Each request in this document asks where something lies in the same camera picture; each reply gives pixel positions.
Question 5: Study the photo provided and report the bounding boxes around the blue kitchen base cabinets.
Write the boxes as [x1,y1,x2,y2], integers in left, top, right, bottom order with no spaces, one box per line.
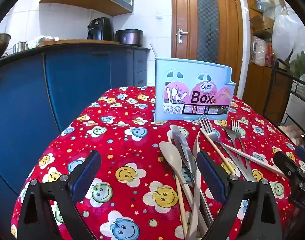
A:
[0,40,151,230]

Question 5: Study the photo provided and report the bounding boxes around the wooden door with glass pane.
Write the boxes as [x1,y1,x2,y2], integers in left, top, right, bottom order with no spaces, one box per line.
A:
[171,0,243,98]

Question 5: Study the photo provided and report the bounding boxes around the black metal rack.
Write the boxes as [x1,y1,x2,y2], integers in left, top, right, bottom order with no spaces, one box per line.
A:
[264,58,305,145]

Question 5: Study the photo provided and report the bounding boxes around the dark rice cooker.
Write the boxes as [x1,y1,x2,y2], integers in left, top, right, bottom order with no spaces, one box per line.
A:
[115,29,144,47]

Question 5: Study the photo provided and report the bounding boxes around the black air fryer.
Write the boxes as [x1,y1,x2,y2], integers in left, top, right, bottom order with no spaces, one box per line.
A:
[87,17,114,41]

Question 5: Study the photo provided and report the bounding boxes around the wooden shelf cabinet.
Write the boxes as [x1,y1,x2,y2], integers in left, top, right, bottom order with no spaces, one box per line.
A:
[242,0,293,115]

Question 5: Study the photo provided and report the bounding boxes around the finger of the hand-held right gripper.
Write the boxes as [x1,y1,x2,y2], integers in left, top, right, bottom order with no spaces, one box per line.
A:
[273,151,305,180]
[294,146,305,161]

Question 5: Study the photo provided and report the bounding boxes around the white plastic bag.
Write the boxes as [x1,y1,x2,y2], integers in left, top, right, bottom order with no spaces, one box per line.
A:
[272,12,304,62]

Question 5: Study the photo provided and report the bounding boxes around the pile of eggs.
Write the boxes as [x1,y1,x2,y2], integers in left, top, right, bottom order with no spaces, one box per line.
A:
[277,124,305,145]

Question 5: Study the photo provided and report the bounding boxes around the stainless steel knife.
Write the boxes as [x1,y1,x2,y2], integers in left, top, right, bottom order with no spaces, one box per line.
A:
[171,124,214,227]

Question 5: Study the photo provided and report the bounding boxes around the metal door handle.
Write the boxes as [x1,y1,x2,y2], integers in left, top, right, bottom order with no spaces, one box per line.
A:
[177,28,188,43]

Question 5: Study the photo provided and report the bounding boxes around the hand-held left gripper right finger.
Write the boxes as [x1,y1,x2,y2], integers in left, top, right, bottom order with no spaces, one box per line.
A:
[196,151,283,240]

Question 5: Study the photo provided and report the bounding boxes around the cardboard box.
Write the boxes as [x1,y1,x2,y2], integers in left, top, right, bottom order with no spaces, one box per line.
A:
[249,15,275,32]

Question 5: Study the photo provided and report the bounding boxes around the wooden cutting board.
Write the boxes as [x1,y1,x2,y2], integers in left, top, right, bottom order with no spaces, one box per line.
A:
[39,39,121,46]

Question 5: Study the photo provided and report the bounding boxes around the dark wok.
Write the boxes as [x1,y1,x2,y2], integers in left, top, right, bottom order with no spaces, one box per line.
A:
[0,33,11,61]

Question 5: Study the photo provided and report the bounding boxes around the bag of green vegetables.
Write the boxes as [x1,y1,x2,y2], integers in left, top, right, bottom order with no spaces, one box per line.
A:
[290,50,305,83]

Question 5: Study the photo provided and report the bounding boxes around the white cloth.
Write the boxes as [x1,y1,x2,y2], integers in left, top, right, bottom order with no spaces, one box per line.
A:
[27,36,60,49]

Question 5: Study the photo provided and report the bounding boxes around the red printed tablecloth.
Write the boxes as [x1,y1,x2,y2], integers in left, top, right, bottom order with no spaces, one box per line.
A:
[10,86,305,240]

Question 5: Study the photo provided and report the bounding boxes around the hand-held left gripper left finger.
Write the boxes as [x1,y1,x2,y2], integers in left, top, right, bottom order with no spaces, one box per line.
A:
[17,150,102,240]

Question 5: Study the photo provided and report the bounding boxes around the red packets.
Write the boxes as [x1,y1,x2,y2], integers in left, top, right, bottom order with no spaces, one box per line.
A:
[265,39,275,67]

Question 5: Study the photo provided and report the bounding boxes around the steel kettle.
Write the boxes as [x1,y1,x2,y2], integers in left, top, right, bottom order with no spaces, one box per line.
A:
[12,41,28,53]

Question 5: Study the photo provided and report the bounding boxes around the light blue utensil holder box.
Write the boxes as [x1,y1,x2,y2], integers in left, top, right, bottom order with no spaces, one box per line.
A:
[154,57,236,125]

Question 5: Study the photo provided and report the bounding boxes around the clear plastic bag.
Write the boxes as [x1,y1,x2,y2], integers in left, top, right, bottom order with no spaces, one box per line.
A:
[251,35,268,67]

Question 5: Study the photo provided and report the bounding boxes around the stainless steel fork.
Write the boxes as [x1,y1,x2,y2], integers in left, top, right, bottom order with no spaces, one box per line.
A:
[222,126,250,175]
[231,119,253,178]
[198,114,258,182]

